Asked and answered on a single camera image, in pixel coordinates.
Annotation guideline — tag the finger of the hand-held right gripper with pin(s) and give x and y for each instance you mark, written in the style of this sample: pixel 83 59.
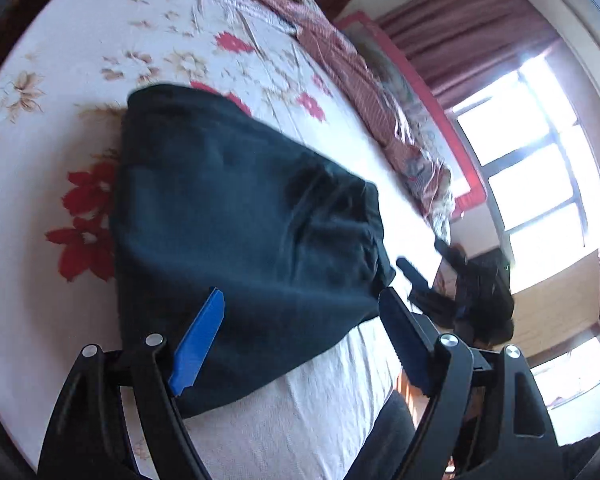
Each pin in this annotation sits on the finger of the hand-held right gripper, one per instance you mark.
pixel 451 255
pixel 412 272

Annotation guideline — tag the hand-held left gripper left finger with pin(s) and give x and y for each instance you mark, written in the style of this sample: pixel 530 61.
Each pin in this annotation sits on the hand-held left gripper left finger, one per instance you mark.
pixel 200 340

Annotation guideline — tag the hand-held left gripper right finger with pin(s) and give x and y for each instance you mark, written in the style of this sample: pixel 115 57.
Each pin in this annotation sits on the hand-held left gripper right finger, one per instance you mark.
pixel 407 340

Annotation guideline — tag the dark blue pants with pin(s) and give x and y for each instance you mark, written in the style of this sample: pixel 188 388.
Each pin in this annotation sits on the dark blue pants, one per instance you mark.
pixel 240 220

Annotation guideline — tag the light wooden board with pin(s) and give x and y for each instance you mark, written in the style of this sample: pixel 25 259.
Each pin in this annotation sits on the light wooden board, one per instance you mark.
pixel 555 305

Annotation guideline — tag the person's grey trouser leg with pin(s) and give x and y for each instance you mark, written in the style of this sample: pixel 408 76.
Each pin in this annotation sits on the person's grey trouser leg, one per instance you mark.
pixel 385 430

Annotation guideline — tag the window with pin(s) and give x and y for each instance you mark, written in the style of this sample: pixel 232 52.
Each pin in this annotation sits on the window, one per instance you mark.
pixel 530 160

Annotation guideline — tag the pink dotted quilt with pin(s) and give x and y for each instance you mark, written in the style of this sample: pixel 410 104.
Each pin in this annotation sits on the pink dotted quilt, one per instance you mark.
pixel 350 65

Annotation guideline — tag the mauve curtain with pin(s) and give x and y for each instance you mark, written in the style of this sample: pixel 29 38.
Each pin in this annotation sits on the mauve curtain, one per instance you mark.
pixel 480 30

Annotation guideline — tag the bed with floral sheet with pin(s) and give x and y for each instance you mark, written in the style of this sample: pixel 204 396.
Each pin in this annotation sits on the bed with floral sheet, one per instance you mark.
pixel 45 160

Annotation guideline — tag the pink bed rail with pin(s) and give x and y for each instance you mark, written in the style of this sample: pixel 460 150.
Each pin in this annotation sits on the pink bed rail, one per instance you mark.
pixel 430 110

